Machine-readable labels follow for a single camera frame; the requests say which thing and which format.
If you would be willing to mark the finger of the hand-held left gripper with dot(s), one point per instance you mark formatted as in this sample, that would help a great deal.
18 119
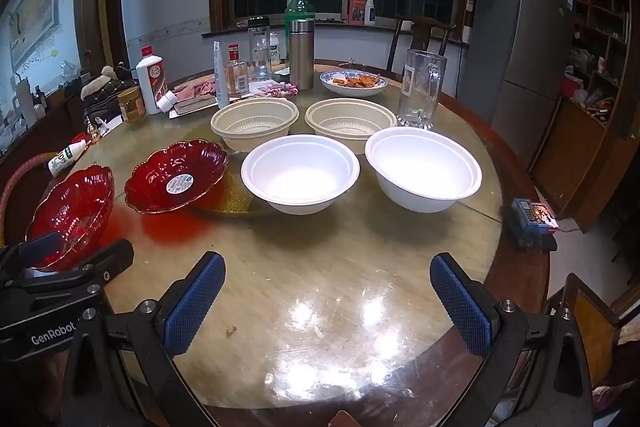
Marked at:
35 249
107 259

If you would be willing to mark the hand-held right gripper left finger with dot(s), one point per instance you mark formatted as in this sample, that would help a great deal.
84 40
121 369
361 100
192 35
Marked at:
195 302

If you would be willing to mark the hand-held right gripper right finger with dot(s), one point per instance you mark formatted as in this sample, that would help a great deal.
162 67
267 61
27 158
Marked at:
460 307

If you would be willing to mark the plain red glass plate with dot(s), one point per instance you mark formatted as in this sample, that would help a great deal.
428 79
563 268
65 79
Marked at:
75 207

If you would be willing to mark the red glass plate with sticker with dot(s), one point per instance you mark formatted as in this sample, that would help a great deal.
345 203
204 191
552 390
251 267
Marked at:
155 187

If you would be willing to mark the large white bowl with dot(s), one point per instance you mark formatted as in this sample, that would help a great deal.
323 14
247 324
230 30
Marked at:
420 167

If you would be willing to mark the white bowl with stepped rim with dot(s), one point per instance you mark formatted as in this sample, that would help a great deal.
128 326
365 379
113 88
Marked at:
300 177

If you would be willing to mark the beige ribbed bowl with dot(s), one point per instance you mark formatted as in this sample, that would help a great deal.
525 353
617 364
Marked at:
250 122
345 122

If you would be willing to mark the pink and yellow hoop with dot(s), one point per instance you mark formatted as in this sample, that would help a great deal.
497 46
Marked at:
15 179

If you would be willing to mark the small white drink bottle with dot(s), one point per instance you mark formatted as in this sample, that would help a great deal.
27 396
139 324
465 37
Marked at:
62 161

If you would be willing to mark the gold glitter turntable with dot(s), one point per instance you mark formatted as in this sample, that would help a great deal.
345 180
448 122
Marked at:
225 202

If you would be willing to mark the blue playing card box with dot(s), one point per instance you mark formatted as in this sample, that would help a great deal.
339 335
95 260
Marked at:
532 217

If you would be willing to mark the small gold perfume bottle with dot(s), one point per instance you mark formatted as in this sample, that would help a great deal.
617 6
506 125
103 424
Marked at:
93 133

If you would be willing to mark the brown wooden chair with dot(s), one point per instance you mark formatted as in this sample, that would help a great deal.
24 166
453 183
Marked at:
590 327

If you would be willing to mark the dark wooden sideboard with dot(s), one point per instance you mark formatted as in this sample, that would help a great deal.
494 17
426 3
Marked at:
55 107

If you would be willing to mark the amber jar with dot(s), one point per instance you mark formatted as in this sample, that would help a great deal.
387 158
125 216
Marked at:
131 107

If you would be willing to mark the small white cup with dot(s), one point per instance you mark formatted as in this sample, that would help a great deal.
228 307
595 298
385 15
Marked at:
168 100

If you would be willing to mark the paper booklets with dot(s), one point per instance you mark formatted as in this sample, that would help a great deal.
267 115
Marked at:
195 106

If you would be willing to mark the wooden shelf cabinet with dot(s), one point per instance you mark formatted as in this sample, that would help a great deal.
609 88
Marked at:
575 167

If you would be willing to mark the white liquor bottle red label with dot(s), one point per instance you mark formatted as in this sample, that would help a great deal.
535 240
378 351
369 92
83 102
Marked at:
152 82

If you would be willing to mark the pink cloth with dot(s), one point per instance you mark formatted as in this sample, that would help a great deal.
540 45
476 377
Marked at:
195 89

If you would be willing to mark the white tube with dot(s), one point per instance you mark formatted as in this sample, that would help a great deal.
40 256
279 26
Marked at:
221 77

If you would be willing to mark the clear glass mug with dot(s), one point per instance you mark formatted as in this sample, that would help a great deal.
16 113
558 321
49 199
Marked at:
417 92

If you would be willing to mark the small glass bottle red cap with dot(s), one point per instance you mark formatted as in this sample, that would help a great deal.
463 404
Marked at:
237 77

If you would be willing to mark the blue and white plate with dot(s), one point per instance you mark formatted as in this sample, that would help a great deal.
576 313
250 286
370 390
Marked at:
350 91

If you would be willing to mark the orange fried food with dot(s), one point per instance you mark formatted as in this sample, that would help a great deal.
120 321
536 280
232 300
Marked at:
357 81

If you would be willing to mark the clear bottle with black cap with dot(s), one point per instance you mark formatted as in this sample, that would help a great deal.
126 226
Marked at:
259 52

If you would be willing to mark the grey refrigerator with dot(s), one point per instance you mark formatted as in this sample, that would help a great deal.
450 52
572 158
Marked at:
520 57

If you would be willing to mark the steel thermos flask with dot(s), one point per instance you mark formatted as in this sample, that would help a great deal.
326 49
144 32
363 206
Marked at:
301 57

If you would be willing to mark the dark wooden chair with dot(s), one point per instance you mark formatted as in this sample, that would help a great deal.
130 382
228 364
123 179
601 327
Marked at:
422 32

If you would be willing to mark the white spray bottle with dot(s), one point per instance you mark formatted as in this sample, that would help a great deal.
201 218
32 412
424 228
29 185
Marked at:
370 9

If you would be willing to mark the green plastic bottle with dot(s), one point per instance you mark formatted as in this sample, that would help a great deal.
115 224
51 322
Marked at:
299 7

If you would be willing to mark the red box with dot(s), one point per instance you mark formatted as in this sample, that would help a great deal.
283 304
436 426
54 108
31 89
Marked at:
357 11

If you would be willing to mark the framed wall painting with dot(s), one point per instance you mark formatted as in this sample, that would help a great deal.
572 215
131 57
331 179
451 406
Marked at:
35 7

